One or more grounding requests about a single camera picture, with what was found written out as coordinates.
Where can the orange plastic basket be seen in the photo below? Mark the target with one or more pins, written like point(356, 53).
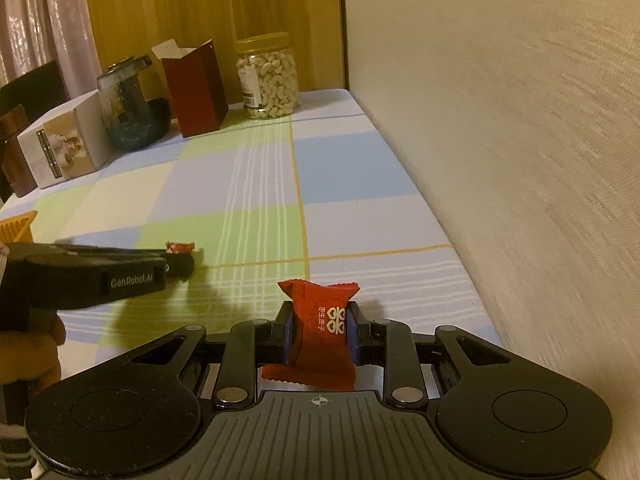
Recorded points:
point(15, 227)

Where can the clear jar of nuts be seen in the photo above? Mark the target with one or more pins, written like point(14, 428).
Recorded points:
point(270, 80)

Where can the checked tablecloth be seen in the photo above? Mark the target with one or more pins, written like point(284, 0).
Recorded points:
point(350, 185)

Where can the person's left hand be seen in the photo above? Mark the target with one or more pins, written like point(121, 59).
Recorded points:
point(30, 355)

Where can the dark red candy packet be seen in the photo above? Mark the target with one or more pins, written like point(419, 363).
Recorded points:
point(320, 340)

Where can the white box with photo print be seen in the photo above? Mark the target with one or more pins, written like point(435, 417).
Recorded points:
point(65, 145)

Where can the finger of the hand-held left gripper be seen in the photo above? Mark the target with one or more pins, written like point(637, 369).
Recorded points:
point(180, 266)

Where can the brown box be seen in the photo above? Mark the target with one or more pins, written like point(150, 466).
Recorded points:
point(17, 165)

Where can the small red foil candy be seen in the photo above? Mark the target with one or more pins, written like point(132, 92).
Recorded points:
point(181, 247)

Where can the dark glass jar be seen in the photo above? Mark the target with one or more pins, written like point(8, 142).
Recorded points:
point(130, 115)

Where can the yellow curtain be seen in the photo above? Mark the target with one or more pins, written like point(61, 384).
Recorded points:
point(200, 0)

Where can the pink curtain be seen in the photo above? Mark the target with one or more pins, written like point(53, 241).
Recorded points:
point(30, 10)

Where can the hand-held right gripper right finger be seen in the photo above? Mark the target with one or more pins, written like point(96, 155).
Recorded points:
point(353, 335)

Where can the dark red paper box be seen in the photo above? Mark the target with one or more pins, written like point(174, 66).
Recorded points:
point(197, 95)

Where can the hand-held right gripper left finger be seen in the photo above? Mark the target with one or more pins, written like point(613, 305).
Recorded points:
point(288, 335)

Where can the black chair back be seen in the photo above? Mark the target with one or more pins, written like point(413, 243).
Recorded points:
point(35, 90)

